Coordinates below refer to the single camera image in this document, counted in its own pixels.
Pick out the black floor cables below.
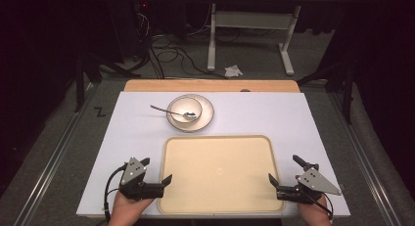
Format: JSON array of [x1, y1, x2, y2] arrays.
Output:
[[132, 10, 230, 80]]

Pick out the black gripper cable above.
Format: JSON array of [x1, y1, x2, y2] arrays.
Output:
[[103, 162, 128, 224], [298, 188, 335, 220]]

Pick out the crumpled white paper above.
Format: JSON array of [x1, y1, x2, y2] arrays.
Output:
[[223, 65, 245, 78]]

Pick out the white table mat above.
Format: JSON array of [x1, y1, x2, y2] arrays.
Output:
[[75, 91, 352, 219]]

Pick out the person's left hand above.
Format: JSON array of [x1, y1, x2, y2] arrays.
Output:
[[108, 190, 157, 226]]

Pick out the white ceramic bowl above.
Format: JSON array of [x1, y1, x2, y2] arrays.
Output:
[[166, 97, 204, 124]]

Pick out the beige plastic tray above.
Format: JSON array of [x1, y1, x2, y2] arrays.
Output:
[[157, 134, 286, 215]]

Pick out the white metal desk frame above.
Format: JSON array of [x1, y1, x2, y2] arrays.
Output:
[[207, 2, 303, 77]]

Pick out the white plate with dark rim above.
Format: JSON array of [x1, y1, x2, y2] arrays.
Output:
[[165, 93, 215, 133]]

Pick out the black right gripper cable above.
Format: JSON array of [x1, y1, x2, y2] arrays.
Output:
[[298, 188, 335, 220]]

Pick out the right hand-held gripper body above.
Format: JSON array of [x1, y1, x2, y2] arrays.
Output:
[[276, 162, 343, 205]]

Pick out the person's right hand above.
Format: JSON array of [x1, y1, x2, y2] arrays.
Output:
[[297, 194, 333, 226]]

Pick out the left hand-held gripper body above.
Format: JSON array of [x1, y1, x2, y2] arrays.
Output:
[[117, 157, 164, 202]]

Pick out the black metal stand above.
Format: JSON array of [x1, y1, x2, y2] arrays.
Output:
[[72, 52, 132, 113], [296, 60, 357, 125]]

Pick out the metal floor rail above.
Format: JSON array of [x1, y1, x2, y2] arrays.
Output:
[[328, 91, 403, 226], [12, 83, 100, 226]]

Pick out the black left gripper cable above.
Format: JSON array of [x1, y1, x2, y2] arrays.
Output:
[[103, 162, 128, 224]]

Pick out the metal spoon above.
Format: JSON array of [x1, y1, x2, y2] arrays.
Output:
[[149, 104, 198, 120]]

